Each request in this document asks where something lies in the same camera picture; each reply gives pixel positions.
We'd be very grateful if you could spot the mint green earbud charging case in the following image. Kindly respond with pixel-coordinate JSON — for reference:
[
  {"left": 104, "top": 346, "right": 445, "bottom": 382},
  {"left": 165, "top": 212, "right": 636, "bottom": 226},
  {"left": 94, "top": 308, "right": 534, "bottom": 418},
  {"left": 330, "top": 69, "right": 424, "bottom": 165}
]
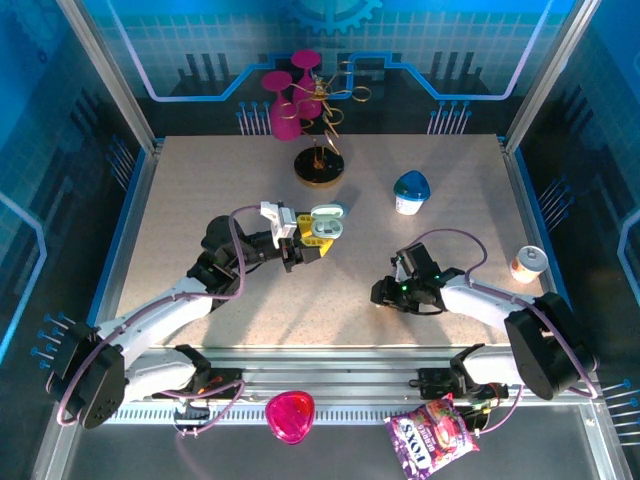
[{"left": 308, "top": 202, "right": 348, "bottom": 241}]

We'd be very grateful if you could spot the pink wine glass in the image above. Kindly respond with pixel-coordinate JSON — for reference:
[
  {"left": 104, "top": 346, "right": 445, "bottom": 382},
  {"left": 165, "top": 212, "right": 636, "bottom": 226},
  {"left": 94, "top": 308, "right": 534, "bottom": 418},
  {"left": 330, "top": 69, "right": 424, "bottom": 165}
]
[
  {"left": 261, "top": 69, "right": 304, "bottom": 143},
  {"left": 291, "top": 48, "right": 324, "bottom": 121}
]

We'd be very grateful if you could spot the white cup with blue lid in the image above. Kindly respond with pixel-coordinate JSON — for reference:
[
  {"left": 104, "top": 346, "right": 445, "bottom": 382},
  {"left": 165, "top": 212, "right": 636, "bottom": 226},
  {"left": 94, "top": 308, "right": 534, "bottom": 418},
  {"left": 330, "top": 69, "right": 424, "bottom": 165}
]
[{"left": 392, "top": 169, "right": 432, "bottom": 217}]

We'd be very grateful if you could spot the copper drink can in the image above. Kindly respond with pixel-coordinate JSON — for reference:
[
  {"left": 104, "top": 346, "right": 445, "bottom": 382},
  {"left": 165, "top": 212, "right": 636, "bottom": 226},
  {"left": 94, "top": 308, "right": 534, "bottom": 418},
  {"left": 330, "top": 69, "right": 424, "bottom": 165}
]
[{"left": 509, "top": 244, "right": 550, "bottom": 285}]

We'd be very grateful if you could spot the purple candy bag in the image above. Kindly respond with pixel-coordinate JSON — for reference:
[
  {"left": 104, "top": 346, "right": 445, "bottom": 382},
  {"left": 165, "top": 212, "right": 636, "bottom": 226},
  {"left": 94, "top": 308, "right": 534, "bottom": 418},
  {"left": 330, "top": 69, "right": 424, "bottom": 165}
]
[{"left": 383, "top": 393, "right": 481, "bottom": 475}]

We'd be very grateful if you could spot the pink heart-shaped bowl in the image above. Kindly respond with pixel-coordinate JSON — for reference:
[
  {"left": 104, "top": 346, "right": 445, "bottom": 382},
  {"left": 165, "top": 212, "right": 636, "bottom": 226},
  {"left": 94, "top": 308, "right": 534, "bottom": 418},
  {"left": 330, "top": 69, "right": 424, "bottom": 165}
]
[{"left": 264, "top": 390, "right": 316, "bottom": 446}]

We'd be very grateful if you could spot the gold wire rack black base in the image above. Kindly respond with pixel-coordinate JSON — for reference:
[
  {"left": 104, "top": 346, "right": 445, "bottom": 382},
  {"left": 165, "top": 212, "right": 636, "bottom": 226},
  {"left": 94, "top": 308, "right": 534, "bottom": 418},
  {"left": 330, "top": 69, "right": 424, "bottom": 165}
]
[{"left": 282, "top": 59, "right": 372, "bottom": 189}]

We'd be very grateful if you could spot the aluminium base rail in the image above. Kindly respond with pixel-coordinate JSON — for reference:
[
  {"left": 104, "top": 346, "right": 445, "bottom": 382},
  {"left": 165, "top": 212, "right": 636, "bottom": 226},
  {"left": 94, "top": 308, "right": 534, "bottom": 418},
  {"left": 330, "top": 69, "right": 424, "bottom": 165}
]
[{"left": 127, "top": 345, "right": 549, "bottom": 407}]

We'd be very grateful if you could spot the white slotted cable duct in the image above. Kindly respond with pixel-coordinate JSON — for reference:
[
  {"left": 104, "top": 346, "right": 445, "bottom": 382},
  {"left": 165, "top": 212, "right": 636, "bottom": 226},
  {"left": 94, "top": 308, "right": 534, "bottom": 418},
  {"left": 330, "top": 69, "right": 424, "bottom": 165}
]
[{"left": 119, "top": 403, "right": 501, "bottom": 427}]

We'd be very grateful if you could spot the aluminium frame post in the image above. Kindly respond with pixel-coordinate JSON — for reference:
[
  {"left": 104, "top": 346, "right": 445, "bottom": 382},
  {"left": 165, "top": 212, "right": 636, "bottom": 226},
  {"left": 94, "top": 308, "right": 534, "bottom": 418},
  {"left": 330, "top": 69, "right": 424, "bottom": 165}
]
[
  {"left": 55, "top": 0, "right": 166, "bottom": 154},
  {"left": 502, "top": 0, "right": 604, "bottom": 151}
]

